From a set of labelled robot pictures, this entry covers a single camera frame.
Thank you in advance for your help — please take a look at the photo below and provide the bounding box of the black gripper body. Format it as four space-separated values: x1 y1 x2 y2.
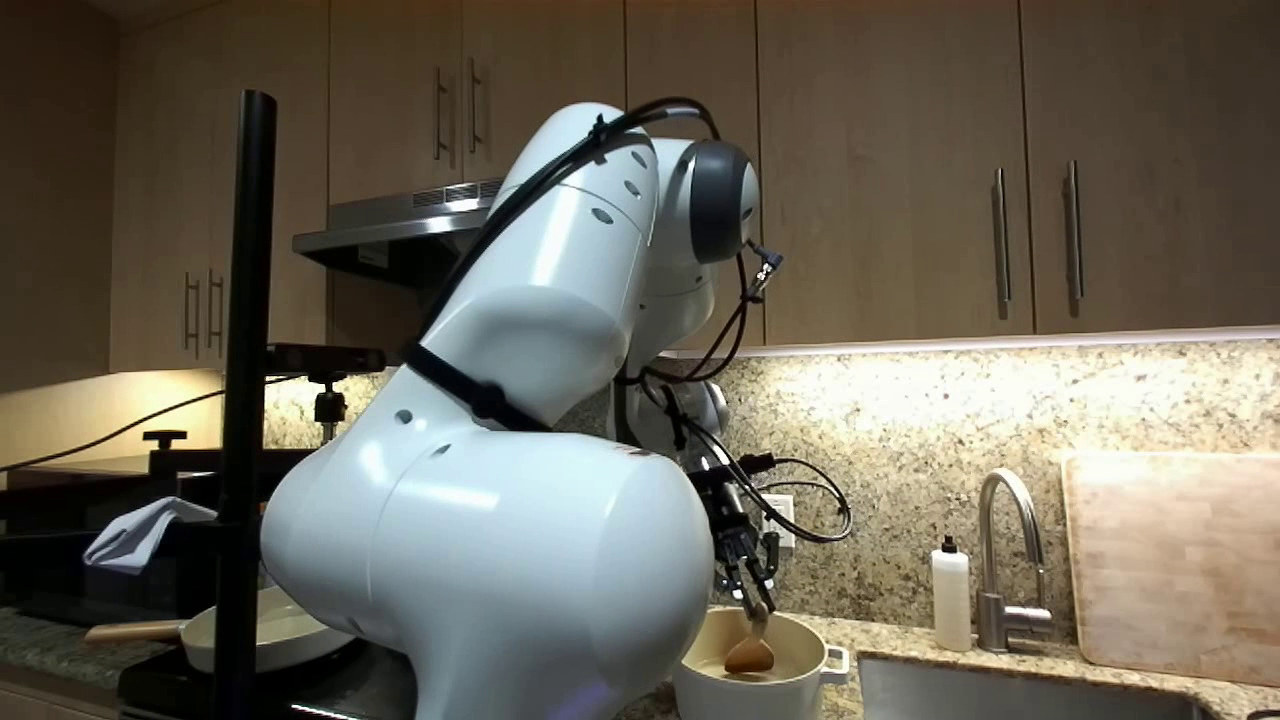
705 464 790 585

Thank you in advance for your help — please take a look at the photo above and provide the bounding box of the wooden spoon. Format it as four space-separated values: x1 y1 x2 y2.
721 602 781 678

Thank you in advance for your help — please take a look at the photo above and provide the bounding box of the white pot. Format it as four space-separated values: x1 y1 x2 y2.
668 602 853 720

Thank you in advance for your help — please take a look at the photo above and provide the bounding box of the white soap bottle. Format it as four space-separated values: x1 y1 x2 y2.
928 531 975 655

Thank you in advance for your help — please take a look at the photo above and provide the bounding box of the steel kitchen faucet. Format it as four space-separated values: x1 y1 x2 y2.
972 469 1071 655

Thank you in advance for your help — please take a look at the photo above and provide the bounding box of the white kitchen sink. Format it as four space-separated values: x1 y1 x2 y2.
856 647 1280 720

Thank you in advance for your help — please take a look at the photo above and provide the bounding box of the wooden cutting board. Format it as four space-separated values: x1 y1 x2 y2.
1054 446 1280 690

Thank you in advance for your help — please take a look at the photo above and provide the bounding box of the steel range hood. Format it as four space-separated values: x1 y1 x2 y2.
291 181 505 289

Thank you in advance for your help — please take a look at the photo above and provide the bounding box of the black vertical stand pole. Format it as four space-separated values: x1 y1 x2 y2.
211 88 280 720

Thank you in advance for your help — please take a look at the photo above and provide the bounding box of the light wooden cabinet above hood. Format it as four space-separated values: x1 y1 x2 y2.
324 0 631 207

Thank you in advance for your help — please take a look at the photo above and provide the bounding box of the black clamp knob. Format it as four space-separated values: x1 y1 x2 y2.
141 427 193 499

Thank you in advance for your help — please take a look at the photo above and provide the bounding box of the white crumpled cloth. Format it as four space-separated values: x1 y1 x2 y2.
80 493 218 581

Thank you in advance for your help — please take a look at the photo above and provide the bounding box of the black countertop appliance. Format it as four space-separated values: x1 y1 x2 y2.
0 446 316 631

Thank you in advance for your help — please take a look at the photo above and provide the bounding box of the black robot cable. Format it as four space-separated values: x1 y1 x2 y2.
406 93 861 551

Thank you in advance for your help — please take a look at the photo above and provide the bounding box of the steel cabinet handle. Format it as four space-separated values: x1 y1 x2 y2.
178 266 203 360
462 54 493 162
986 162 1014 323
203 264 226 354
429 62 454 173
1060 159 1087 321

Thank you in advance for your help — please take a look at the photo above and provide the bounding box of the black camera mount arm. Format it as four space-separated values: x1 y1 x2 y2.
265 338 392 430

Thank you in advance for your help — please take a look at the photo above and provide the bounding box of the white pan with wooden handle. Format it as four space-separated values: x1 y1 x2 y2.
80 575 359 678

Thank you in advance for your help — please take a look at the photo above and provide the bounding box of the wide light wooden wall cabinet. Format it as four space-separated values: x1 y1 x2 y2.
625 0 1280 360

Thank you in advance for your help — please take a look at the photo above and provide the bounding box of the thin black cable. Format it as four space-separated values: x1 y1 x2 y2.
0 383 233 475

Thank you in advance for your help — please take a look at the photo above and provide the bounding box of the narrow light wooden wall cabinet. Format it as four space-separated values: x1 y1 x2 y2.
103 0 330 366

